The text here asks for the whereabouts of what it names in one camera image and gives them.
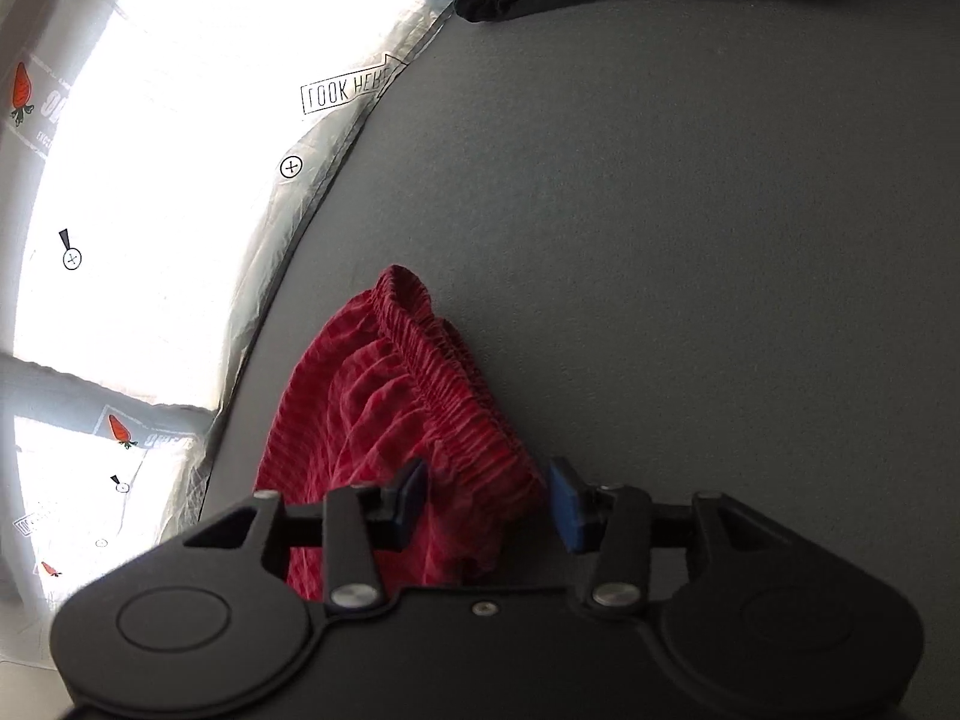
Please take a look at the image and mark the white printed curtain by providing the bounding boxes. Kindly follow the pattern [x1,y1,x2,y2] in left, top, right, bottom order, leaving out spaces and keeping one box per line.
[2,0,451,668]

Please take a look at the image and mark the red checkered shorts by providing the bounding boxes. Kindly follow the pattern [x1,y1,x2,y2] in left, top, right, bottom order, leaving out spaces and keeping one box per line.
[254,265,547,592]

